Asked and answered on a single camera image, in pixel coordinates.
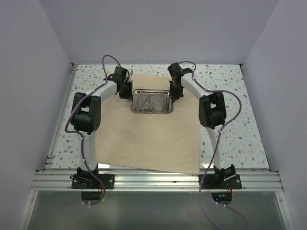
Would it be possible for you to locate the steel instrument tray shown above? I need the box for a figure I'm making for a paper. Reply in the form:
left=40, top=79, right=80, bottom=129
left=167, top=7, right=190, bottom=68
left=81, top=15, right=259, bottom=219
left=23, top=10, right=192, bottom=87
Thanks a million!
left=130, top=89, right=173, bottom=114

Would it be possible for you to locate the beige cloth wrap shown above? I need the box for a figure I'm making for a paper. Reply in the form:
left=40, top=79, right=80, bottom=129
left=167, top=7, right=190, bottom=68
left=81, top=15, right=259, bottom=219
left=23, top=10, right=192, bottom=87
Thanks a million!
left=94, top=70, right=201, bottom=175

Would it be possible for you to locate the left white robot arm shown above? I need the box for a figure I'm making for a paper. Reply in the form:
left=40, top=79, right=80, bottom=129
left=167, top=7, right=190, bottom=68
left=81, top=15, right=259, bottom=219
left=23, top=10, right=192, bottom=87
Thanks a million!
left=67, top=66, right=133, bottom=188

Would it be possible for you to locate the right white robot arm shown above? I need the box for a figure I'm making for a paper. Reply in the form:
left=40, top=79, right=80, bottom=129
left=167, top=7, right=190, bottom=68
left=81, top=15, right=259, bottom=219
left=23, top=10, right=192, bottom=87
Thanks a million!
left=167, top=62, right=242, bottom=188

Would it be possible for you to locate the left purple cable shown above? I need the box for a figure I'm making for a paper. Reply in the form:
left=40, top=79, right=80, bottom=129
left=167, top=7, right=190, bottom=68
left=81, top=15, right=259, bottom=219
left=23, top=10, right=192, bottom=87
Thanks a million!
left=65, top=55, right=122, bottom=168

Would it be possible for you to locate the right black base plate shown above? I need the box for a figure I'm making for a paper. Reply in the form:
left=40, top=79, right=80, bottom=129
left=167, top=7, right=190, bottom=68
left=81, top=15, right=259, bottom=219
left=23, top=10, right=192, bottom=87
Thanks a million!
left=201, top=174, right=242, bottom=190

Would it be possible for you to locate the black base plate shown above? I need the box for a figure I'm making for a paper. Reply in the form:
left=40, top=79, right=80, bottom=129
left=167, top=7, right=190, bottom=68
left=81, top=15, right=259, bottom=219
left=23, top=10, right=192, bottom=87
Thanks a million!
left=70, top=174, right=115, bottom=189
left=201, top=174, right=242, bottom=190

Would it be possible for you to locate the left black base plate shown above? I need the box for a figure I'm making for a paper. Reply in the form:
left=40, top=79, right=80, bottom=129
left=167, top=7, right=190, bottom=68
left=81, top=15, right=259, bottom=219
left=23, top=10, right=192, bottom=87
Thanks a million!
left=70, top=174, right=115, bottom=189

